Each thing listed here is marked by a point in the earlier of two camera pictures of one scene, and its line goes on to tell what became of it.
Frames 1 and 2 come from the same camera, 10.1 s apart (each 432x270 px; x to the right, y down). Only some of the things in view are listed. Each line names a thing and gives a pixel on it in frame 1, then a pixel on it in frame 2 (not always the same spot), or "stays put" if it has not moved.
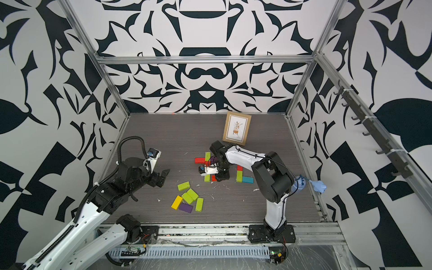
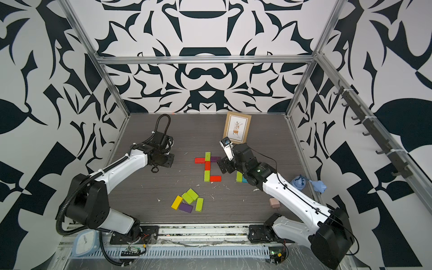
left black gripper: (156, 175) → (170, 162)
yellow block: (176, 202) stays put
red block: (199, 160) stays put
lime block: (239, 178) stays put
